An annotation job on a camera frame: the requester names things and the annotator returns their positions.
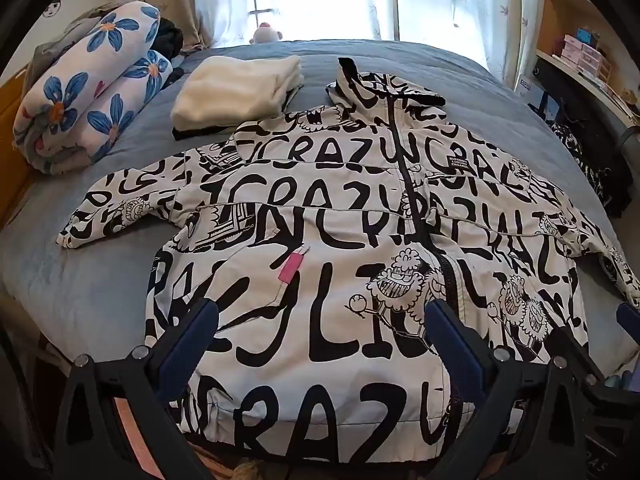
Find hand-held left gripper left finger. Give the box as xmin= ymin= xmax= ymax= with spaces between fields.
xmin=52 ymin=299 xmax=221 ymax=480

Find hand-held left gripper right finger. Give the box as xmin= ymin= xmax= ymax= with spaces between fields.
xmin=424 ymin=299 xmax=601 ymax=480

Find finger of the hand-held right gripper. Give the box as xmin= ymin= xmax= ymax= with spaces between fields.
xmin=550 ymin=331 xmax=607 ymax=386
xmin=616 ymin=302 xmax=640 ymax=347

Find black and white printed jacket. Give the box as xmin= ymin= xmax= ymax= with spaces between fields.
xmin=56 ymin=57 xmax=640 ymax=461

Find dark clothes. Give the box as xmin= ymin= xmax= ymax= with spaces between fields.
xmin=157 ymin=17 xmax=185 ymax=58

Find black bag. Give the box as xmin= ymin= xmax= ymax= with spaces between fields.
xmin=547 ymin=105 xmax=632 ymax=218

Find black and white patterned cloth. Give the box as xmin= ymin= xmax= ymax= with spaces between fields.
xmin=550 ymin=122 xmax=584 ymax=171

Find white folded garment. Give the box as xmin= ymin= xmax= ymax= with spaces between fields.
xmin=171 ymin=55 xmax=305 ymax=141

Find grey-blue bed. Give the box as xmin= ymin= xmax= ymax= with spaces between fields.
xmin=0 ymin=40 xmax=640 ymax=376

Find white printed box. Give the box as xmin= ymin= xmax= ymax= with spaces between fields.
xmin=517 ymin=72 xmax=546 ymax=102

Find blue floral folded blanket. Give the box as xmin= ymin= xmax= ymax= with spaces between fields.
xmin=12 ymin=1 xmax=174 ymax=176

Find stack of pink boxes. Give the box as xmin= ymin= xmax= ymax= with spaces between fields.
xmin=562 ymin=35 xmax=614 ymax=79

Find white plush toy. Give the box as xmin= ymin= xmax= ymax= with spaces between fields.
xmin=250 ymin=22 xmax=284 ymax=45

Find wooden shelf unit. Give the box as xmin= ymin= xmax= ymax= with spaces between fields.
xmin=534 ymin=0 xmax=640 ymax=127

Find grey cloth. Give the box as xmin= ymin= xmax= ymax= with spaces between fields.
xmin=30 ymin=14 xmax=106 ymax=81

